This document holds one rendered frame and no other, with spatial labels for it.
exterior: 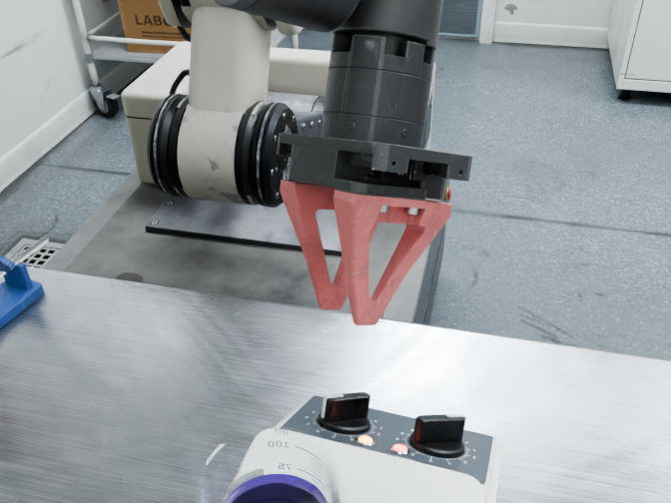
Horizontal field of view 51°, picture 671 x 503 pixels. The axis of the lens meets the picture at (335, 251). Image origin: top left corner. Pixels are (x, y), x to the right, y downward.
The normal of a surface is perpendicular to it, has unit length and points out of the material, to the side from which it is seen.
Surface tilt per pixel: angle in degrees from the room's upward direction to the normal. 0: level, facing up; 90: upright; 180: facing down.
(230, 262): 0
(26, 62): 90
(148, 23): 91
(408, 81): 70
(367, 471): 0
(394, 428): 30
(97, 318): 0
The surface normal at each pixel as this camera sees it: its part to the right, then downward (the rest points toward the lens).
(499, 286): -0.02, -0.80
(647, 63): -0.24, 0.58
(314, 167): -0.82, -0.03
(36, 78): 0.97, 0.12
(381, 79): 0.03, 0.14
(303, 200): 0.56, 0.13
